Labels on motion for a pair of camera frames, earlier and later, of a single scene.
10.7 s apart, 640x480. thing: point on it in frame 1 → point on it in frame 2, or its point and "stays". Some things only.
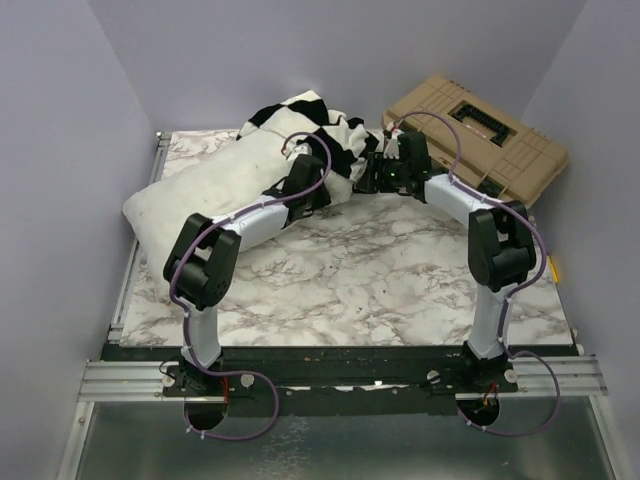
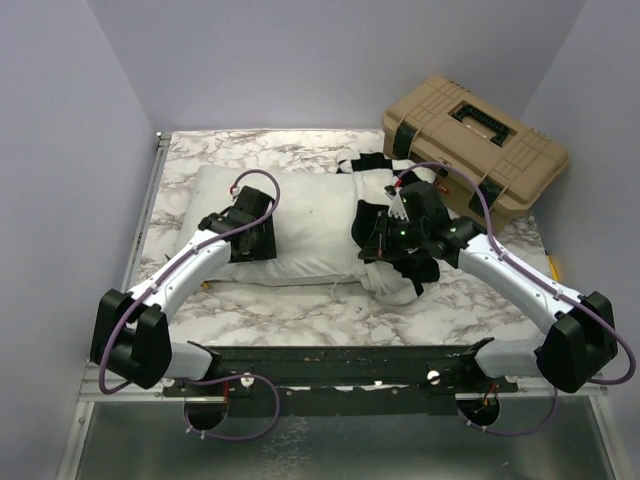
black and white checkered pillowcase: [348, 146] → [400, 279]
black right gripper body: [389, 174] → [396, 235]
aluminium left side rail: [161, 150] stays
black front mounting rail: [333, 381] stays
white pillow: [159, 212] → [315, 224]
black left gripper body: [316, 199] → [264, 246]
